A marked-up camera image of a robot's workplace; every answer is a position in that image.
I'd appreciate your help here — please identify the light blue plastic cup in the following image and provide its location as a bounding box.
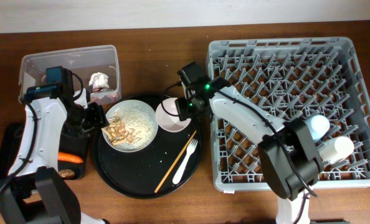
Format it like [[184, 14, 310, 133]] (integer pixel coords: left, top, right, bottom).
[[304, 114, 330, 142]]

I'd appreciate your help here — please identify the red snack wrapper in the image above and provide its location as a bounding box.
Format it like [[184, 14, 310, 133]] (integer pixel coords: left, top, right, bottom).
[[90, 88, 121, 103]]

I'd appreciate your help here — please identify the wooden chopstick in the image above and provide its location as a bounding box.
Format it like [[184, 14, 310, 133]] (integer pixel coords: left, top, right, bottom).
[[154, 131, 197, 193]]

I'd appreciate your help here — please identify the orange carrot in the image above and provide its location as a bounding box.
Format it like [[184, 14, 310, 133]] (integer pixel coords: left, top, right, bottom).
[[58, 152, 83, 164]]

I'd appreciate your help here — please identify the grey plate with food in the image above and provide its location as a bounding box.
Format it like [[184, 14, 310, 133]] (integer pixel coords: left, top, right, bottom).
[[102, 100, 158, 152]]

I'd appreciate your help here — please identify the clear plastic waste bin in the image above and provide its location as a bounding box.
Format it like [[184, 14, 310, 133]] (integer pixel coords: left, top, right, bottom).
[[19, 45, 121, 105]]

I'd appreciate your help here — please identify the black rectangular tray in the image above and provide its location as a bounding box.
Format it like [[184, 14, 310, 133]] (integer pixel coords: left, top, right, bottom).
[[0, 123, 89, 180]]

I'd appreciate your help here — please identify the white plastic fork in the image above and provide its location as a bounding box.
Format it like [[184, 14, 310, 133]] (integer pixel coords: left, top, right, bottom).
[[172, 139, 198, 184]]

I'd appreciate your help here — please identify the white tissue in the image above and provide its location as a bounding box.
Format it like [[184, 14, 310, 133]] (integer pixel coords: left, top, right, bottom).
[[88, 72, 109, 90]]

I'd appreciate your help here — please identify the pink shallow bowl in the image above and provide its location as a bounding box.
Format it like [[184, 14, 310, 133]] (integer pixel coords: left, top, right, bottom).
[[155, 98, 191, 133]]

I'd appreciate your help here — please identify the brown round cookie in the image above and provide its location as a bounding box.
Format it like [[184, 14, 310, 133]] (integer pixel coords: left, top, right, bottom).
[[59, 169, 75, 179]]

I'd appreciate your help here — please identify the grey dishwasher rack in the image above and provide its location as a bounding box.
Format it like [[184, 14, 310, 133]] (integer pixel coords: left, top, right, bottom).
[[206, 37, 370, 189]]

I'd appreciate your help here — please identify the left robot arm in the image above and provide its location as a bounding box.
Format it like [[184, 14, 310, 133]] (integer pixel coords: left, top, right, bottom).
[[0, 84, 106, 223]]

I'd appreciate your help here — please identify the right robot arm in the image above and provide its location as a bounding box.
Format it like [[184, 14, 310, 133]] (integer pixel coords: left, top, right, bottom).
[[176, 77, 323, 223]]

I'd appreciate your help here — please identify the cream plastic cup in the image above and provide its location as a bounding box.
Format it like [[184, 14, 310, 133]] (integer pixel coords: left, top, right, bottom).
[[318, 136, 354, 164]]

